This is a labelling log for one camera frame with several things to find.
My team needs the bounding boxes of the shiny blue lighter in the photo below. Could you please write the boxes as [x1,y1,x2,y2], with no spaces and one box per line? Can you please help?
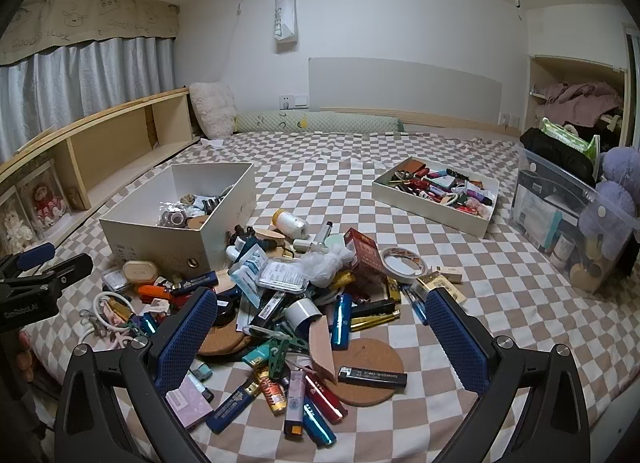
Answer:
[301,400,337,446]

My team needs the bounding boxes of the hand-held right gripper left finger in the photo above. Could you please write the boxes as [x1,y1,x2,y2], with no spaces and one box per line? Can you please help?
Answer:
[52,287,219,463]

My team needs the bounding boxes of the wooden bed frame rail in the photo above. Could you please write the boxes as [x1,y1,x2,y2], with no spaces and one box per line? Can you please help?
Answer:
[320,107,521,134]

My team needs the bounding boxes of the white shallow box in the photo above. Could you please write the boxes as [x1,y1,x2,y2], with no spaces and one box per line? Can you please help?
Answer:
[371,157,501,239]

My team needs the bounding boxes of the white plastic bag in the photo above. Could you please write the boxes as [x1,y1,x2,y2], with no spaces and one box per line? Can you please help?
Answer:
[302,245,356,286]

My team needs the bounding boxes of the gold packet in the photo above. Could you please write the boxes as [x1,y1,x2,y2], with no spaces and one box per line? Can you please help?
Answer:
[417,270,466,304]

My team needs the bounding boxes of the green plastic clip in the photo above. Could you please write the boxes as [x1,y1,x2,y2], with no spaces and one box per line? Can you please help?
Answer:
[267,338,308,379]

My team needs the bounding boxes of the pink clothes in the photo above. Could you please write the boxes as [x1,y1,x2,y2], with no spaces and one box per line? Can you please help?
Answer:
[537,82,623,126]

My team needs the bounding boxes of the red patterned box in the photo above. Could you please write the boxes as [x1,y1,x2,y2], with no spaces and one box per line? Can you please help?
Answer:
[344,228,388,301]

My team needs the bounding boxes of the white bangle ring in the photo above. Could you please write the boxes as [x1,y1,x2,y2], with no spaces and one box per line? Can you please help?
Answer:
[92,293,133,339]

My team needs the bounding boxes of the wooden bedside shelf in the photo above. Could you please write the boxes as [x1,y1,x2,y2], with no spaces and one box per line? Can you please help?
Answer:
[0,88,201,249]

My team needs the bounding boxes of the purple card packet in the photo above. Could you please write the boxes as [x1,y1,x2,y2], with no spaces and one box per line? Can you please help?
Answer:
[167,373,215,430]

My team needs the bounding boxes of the white fluffy pillow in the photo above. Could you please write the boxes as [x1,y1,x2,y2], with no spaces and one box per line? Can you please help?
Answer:
[189,82,238,139]

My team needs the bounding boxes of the green wipes pack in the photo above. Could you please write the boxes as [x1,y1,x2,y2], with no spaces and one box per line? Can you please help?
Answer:
[542,118,601,154]

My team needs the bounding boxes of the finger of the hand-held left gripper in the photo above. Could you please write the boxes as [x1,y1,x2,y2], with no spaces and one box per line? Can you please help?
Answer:
[0,252,95,300]
[0,241,56,285]

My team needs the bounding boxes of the beige printed valance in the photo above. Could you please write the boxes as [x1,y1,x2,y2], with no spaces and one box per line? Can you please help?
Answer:
[0,0,180,66]

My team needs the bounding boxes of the round cork coaster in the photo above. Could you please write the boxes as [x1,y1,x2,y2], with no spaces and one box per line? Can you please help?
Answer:
[332,338,405,408]
[197,323,253,356]

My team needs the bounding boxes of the white headboard panel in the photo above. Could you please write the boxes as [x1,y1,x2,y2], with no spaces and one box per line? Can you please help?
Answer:
[308,57,503,124]

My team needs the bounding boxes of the orange patterned lighter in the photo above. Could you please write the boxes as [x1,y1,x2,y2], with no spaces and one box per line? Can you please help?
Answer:
[257,377,287,416]

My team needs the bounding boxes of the beige oval case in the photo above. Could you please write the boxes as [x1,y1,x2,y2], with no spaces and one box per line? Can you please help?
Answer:
[122,259,160,284]

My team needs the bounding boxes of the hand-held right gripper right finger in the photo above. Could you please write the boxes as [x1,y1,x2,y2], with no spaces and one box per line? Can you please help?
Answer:
[424,287,591,463]

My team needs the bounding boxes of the black clothes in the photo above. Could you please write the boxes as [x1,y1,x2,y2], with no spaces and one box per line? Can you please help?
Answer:
[520,127,596,184]

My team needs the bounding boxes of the beige foam wedge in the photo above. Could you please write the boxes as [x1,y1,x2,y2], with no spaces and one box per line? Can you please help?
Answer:
[308,315,338,384]

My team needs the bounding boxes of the clear plastic storage bin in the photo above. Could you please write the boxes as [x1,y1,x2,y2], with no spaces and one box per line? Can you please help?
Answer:
[509,143,640,294]

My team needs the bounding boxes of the silver tape roll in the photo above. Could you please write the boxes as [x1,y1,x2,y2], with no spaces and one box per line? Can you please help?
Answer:
[285,298,323,334]

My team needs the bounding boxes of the orange utility knife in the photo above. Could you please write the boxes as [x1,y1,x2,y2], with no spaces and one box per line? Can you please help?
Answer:
[139,284,173,304]

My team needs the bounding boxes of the white cardboard box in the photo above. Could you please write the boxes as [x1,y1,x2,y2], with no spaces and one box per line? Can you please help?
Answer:
[98,162,258,284]

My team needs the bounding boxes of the grey curtain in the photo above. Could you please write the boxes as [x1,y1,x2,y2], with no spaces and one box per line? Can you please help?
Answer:
[0,36,176,164]

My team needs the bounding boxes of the person's left hand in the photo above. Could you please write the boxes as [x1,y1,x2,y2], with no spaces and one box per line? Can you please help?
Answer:
[15,330,39,382]

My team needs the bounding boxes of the black round compact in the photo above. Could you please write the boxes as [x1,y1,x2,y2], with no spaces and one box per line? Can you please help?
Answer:
[215,295,246,329]

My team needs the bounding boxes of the purple black lighter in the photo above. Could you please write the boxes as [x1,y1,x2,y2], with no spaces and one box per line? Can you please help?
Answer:
[284,369,307,441]

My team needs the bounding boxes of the purple plush toy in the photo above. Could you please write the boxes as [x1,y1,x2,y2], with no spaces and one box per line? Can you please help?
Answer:
[580,147,640,259]

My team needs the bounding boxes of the clear grey lighter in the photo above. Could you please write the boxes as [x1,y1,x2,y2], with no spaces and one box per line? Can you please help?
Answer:
[310,220,335,249]

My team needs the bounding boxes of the heap of small colourful trinkets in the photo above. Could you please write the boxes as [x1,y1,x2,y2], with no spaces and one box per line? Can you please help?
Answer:
[387,162,493,216]

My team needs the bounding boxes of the white doll display case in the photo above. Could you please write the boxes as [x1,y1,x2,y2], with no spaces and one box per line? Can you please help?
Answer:
[0,188,36,254]

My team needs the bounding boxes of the red doll display case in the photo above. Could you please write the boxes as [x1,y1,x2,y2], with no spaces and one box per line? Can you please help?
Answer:
[17,163,71,239]

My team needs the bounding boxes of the white hanging bag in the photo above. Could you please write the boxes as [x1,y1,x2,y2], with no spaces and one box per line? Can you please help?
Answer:
[274,0,297,44]

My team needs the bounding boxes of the blue lighter white print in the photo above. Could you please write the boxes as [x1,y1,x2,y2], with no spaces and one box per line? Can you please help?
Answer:
[330,293,353,350]

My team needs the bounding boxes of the checkered bedsheet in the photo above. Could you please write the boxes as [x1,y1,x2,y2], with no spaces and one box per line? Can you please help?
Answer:
[30,130,640,463]

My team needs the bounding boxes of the green bolster pillow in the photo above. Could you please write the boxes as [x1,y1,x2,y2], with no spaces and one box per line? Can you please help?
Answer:
[235,110,406,135]

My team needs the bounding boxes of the dark blue gold-print lighter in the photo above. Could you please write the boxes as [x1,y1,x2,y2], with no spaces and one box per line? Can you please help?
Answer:
[206,377,261,435]

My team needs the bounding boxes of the dark red printed lighter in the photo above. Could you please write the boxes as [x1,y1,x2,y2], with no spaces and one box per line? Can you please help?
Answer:
[304,373,349,425]

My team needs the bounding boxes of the wooden wardrobe shelf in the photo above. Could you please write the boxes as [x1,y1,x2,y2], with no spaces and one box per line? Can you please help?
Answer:
[527,56,631,154]

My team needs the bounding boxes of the blue pen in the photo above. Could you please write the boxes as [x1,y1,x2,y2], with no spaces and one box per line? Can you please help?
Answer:
[407,288,428,324]

